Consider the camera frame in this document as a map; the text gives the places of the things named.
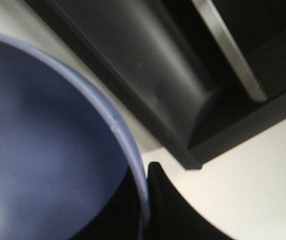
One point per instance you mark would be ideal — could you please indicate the light blue plastic bowl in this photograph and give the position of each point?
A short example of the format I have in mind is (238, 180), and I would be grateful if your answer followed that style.
(70, 168)

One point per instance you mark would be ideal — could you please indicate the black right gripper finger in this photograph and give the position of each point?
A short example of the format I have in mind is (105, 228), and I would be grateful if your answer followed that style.
(172, 217)

